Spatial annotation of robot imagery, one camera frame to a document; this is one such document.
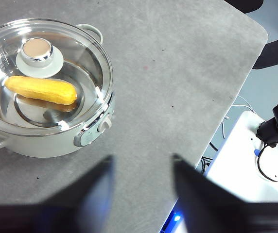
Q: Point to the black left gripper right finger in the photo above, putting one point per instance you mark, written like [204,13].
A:
[214,213]

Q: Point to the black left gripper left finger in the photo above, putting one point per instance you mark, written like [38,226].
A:
[68,211]

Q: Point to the yellow corn cob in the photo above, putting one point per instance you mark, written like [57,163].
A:
[41,89]

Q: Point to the glass lid with green knob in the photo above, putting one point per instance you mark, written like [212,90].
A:
[85,60]

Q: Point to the pale green electric pot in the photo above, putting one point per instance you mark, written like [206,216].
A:
[44,145]

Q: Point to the black stand foot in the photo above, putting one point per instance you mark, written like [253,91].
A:
[246,4]
[272,54]

